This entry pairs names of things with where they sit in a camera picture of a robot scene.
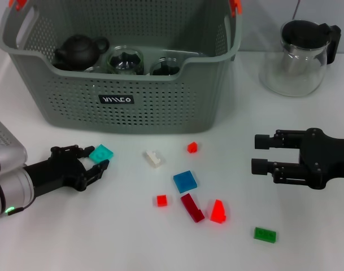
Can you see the small red brick side stud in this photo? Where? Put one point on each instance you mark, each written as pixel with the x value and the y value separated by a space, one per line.
pixel 192 147

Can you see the grey perforated plastic storage bin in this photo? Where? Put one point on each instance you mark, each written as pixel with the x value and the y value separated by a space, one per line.
pixel 160 113

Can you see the teal square toy brick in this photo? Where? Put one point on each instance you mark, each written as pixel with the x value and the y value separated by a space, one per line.
pixel 101 153

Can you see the glass teacup black holder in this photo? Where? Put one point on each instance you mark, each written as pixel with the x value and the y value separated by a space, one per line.
pixel 125 60
pixel 163 69
pixel 91 68

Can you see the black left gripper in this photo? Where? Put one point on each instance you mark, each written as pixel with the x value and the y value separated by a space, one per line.
pixel 58 172

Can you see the glass pitcher black lid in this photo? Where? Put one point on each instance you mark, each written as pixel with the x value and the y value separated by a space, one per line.
pixel 304 34

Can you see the white toy brick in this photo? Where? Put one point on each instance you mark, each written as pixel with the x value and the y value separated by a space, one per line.
pixel 154 159

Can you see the bright red wedge brick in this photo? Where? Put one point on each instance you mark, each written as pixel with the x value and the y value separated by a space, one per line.
pixel 217 213

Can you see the green two-stud brick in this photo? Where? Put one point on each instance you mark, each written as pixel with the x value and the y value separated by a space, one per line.
pixel 264 234

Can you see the small red square brick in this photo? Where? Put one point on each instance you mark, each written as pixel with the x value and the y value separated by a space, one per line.
pixel 161 201

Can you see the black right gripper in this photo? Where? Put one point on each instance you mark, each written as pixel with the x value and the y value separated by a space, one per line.
pixel 330 158

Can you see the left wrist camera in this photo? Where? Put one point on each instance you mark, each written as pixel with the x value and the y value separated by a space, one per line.
pixel 5 141

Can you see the dark red long brick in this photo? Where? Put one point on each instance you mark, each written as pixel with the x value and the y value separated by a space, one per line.
pixel 192 210

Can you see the black ceramic teapot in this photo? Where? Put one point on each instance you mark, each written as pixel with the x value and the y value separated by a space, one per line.
pixel 78 53

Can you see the blue square four-stud brick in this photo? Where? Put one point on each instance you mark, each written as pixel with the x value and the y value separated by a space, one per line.
pixel 185 182

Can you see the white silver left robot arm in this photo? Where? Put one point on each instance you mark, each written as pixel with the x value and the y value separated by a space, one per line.
pixel 13 189

